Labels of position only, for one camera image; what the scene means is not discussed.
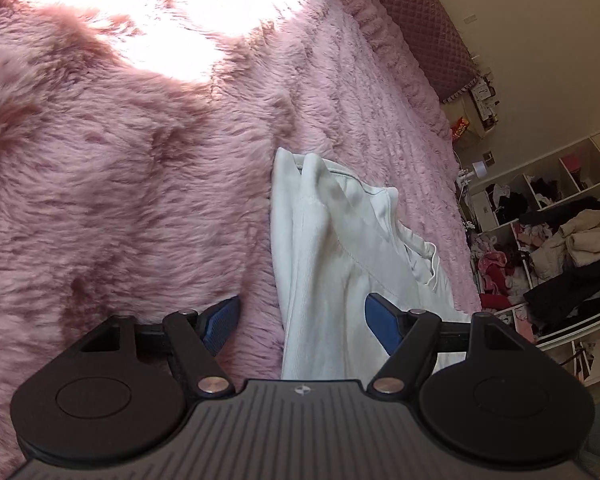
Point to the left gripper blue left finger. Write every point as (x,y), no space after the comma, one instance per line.
(195,340)

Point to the white open wardrobe shelf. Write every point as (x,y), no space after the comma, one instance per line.
(534,237)

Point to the red snack bag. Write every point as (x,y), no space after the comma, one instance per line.
(459,128)

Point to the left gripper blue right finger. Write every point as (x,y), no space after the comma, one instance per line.
(410,339)

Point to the white bedside lamp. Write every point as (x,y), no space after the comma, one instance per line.
(477,170)

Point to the pink fluffy bed blanket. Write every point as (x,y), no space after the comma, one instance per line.
(137,140)

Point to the white Nevada sweatshirt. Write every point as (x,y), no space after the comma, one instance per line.
(334,241)

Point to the purple quilted headboard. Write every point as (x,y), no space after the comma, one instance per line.
(436,44)

